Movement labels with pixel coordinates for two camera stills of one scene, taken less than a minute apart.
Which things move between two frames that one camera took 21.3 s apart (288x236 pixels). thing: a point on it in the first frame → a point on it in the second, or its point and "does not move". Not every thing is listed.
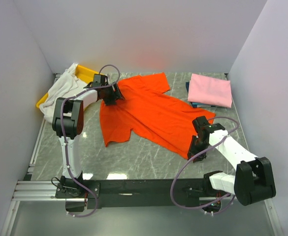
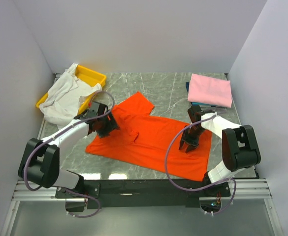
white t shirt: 67,85 does not move
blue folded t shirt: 197,104 does not move
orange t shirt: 146,111 → 151,141
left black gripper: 115,95 → 112,125
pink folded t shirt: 209,90 does not move
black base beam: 137,192 does not move
